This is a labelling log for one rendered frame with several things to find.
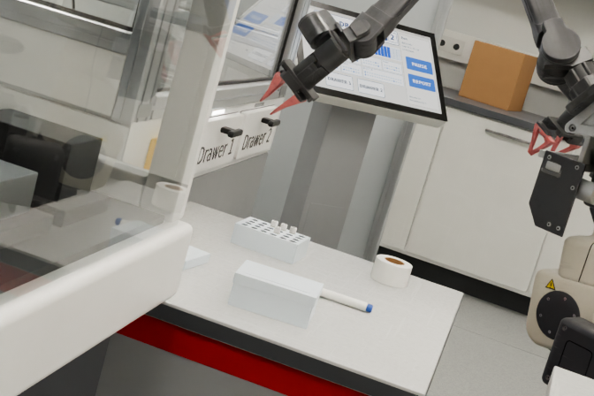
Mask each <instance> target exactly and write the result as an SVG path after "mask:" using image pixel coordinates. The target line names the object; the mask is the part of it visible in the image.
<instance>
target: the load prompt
mask: <svg viewBox="0 0 594 396"><path fill-rule="evenodd" d="M331 15H332V17H333V18H334V19H335V20H336V21H337V22H338V23H339V24H340V25H341V27H342V29H344V28H346V27H349V25H350V24H351V23H352V22H353V21H354V20H353V19H348V18H344V17H340V16H337V15H334V14H331ZM385 42H386V43H390V44H393V45H397V46H399V39H398V32H397V31H393V32H392V33H391V34H390V35H389V36H388V37H387V38H386V39H385Z"/></svg>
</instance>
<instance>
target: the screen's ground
mask: <svg viewBox="0 0 594 396"><path fill-rule="evenodd" d="M314 10H318V11H321V10H324V9H321V8H317V7H315V6H311V5H310V6H309V9H308V12H313V11H314ZM327 11H328V10H327ZM328 12H329V13H330V14H334V15H337V16H340V17H344V18H348V19H353V20H355V19H356V18H354V17H351V16H347V15H344V14H340V13H337V12H334V11H328ZM393 31H397V32H398V39H399V46H397V45H393V44H390V43H386V42H385V43H384V45H385V46H389V47H393V48H396V49H400V58H401V62H400V61H397V60H393V59H390V58H386V57H380V56H376V55H373V57H377V58H381V59H384V60H388V61H392V62H395V63H399V64H402V71H403V78H404V84H405V87H401V86H396V85H393V84H389V83H385V82H381V81H377V80H371V79H367V78H363V77H359V76H355V75H352V74H347V73H343V72H337V71H333V72H336V73H340V74H344V75H347V76H352V77H353V83H354V91H351V90H347V89H343V88H336V87H332V86H328V85H326V81H325V78H324V79H323V80H321V81H320V82H319V83H317V84H316V86H319V87H322V88H329V89H334V90H338V91H341V92H346V93H349V94H354V95H361V96H365V97H368V98H373V99H377V100H381V101H385V102H389V103H396V104H400V105H404V106H408V107H412V108H417V109H420V110H427V111H431V112H436V113H439V114H442V112H441V107H440V101H439V95H438V84H437V78H436V72H435V66H434V60H433V54H432V48H431V42H430V37H426V36H422V35H419V34H413V33H409V32H407V31H403V30H399V29H397V28H395V29H394V30H393ZM302 43H303V53H304V58H306V57H307V56H308V55H310V54H311V53H312V52H314V51H315V49H311V48H310V46H309V44H308V42H307V41H306V39H305V38H304V36H303V35H302ZM405 56H407V57H412V58H416V59H420V60H423V61H427V62H431V64H432V71H433V75H430V74H427V73H423V72H417V71H413V70H409V69H407V63H406V57H405ZM408 73H410V74H414V75H417V76H421V77H425V78H429V79H433V80H434V82H435V89H436V93H435V92H431V91H428V90H424V89H420V88H413V87H410V86H409V82H408V76H407V74H408ZM357 78H359V79H363V80H370V81H374V82H377V83H382V84H384V87H385V98H382V97H378V96H374V95H367V94H363V93H359V92H358V84H357Z"/></svg>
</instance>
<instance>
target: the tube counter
mask: <svg viewBox="0 0 594 396"><path fill-rule="evenodd" d="M374 55H376V56H380V57H386V58H390V59H393V60H397V61H400V62H401V58H400V49H396V48H393V47H389V46H385V45H383V46H382V47H381V48H380V49H379V50H378V51H377V52H376V53H375V54H374Z"/></svg>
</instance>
